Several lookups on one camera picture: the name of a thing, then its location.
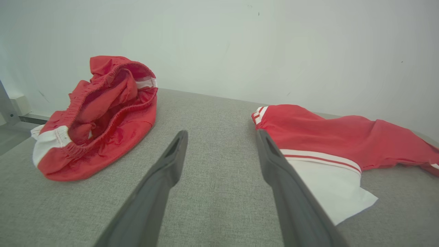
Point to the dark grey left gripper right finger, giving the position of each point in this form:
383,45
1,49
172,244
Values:
295,206

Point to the small white wall box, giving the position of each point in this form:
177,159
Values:
21,104

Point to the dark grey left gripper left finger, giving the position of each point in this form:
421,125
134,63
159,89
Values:
151,199

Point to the grey metal frame post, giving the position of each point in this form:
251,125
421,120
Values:
8,109

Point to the red shorts with white stripes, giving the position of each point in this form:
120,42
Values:
120,137

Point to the red basketball jersey white trim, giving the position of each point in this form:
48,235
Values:
325,133

